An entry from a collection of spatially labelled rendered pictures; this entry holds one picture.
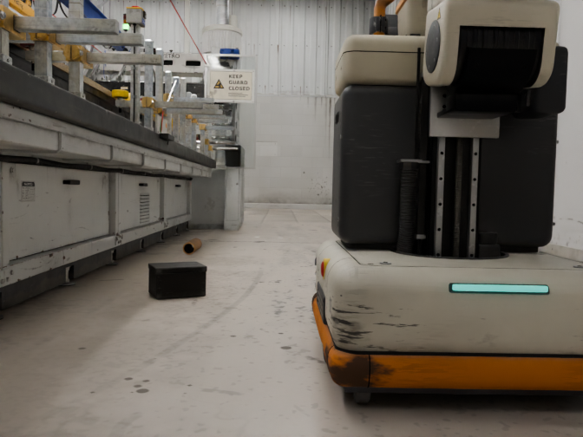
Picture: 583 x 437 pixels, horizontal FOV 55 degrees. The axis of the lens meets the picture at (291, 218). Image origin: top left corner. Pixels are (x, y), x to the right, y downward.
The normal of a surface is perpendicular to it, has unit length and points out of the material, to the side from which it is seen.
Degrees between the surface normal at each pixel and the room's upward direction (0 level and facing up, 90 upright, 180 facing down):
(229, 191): 90
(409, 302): 90
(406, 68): 90
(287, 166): 90
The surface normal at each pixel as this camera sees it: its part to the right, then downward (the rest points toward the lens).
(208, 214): 0.03, 0.05
